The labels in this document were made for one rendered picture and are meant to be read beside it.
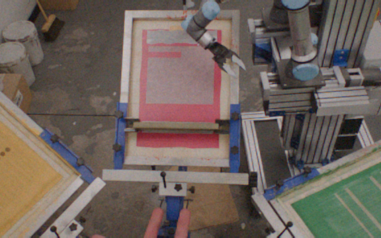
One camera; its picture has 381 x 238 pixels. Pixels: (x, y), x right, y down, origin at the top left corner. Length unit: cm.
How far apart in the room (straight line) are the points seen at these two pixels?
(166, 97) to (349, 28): 101
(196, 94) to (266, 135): 135
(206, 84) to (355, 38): 85
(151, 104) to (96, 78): 222
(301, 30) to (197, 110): 62
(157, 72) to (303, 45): 72
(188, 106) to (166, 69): 23
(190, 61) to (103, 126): 182
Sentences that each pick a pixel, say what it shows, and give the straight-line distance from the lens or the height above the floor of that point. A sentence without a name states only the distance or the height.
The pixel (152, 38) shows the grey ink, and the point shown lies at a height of 146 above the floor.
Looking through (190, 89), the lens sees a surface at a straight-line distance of 214.
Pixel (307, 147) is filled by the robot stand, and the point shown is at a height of 42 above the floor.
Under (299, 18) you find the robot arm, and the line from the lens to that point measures 192.
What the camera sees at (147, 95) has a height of 130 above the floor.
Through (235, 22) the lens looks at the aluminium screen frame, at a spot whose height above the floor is 152.
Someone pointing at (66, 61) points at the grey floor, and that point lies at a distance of 463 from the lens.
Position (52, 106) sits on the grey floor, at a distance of 418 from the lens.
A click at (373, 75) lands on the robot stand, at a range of 249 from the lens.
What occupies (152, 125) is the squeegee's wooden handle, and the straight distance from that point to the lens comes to 202.
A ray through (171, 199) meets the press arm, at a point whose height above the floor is 110.
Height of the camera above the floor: 280
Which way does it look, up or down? 49 degrees down
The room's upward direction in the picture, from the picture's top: 5 degrees counter-clockwise
